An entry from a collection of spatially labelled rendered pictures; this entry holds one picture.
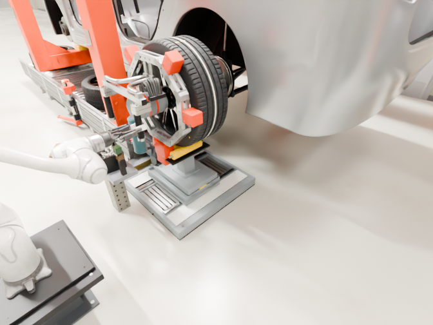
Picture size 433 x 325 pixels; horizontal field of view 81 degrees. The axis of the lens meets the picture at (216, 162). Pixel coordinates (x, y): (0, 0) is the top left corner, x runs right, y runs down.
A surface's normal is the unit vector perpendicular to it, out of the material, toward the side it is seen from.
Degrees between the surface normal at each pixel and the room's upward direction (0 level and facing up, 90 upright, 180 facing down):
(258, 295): 0
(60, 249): 2
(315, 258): 0
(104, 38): 90
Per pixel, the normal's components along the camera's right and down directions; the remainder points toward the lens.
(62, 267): 0.04, -0.79
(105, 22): 0.71, 0.42
